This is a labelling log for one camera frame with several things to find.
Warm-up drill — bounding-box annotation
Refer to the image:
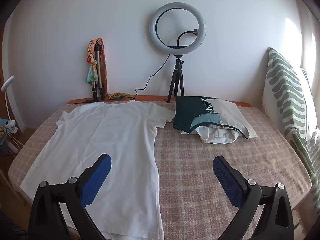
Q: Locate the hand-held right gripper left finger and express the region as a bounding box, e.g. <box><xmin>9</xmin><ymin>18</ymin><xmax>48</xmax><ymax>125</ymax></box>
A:
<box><xmin>28</xmin><ymin>153</ymin><xmax>112</xmax><ymax>240</ymax></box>

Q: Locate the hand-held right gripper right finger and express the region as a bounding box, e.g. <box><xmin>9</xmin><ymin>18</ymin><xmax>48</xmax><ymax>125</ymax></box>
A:
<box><xmin>212</xmin><ymin>155</ymin><xmax>295</xmax><ymax>240</ymax></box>

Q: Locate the white t-shirt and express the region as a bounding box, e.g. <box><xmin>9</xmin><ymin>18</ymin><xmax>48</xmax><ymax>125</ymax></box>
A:
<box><xmin>19</xmin><ymin>100</ymin><xmax>175</xmax><ymax>240</ymax></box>

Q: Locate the beige checked blanket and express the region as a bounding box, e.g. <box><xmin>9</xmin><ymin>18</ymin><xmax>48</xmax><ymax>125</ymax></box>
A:
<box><xmin>8</xmin><ymin>101</ymin><xmax>313</xmax><ymax>240</ymax></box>

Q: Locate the white folded garment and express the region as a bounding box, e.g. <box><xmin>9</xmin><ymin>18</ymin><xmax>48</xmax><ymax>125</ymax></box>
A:
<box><xmin>180</xmin><ymin>126</ymin><xmax>258</xmax><ymax>145</ymax></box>

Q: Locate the dark green cream tote bag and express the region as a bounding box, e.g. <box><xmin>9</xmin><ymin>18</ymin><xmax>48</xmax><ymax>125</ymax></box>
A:
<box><xmin>172</xmin><ymin>96</ymin><xmax>257</xmax><ymax>140</ymax></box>

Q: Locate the orange floral mattress sheet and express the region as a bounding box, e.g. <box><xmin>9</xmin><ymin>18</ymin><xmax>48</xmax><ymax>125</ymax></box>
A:
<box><xmin>67</xmin><ymin>94</ymin><xmax>255</xmax><ymax>108</ymax></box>

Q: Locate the grey folded tripod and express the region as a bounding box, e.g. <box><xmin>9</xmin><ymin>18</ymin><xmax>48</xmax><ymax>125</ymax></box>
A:
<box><xmin>92</xmin><ymin>42</ymin><xmax>107</xmax><ymax>100</ymax></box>

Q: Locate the green patterned white throw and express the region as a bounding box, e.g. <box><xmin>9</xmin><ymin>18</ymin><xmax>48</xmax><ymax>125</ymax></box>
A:
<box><xmin>261</xmin><ymin>47</ymin><xmax>320</xmax><ymax>195</ymax></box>

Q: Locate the black mini tripod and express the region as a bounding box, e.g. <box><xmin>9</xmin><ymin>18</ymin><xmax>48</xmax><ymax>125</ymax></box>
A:
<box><xmin>166</xmin><ymin>54</ymin><xmax>185</xmax><ymax>104</ymax></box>

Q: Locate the colourful patterned scarf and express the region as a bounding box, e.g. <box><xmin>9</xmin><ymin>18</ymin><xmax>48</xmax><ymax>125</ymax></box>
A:
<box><xmin>85</xmin><ymin>38</ymin><xmax>130</xmax><ymax>102</ymax></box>

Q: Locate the white clip lamp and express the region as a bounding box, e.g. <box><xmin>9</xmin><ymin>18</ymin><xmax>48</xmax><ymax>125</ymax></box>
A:
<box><xmin>1</xmin><ymin>76</ymin><xmax>17</xmax><ymax>133</ymax></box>

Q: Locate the white ring light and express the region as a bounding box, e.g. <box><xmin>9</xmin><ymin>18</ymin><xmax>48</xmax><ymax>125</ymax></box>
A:
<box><xmin>149</xmin><ymin>2</ymin><xmax>208</xmax><ymax>55</ymax></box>

